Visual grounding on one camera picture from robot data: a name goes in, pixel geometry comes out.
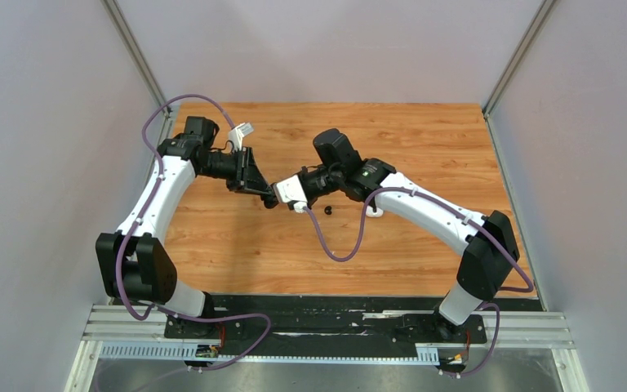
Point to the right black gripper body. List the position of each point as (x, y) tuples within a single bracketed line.
[(322, 181)]

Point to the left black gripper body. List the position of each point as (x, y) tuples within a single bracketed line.
[(243, 165)]

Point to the black earbud charging case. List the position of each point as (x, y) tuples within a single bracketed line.
[(269, 201)]

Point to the white earbud charging case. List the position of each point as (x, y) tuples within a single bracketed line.
[(374, 212)]

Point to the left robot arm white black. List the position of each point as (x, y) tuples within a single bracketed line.
[(134, 263)]

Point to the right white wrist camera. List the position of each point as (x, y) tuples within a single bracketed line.
[(290, 192)]

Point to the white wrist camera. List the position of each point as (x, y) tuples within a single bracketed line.
[(290, 192), (237, 134)]

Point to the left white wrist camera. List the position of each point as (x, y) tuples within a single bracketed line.
[(237, 134)]

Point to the aluminium frame rail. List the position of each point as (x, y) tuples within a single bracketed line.
[(111, 333)]

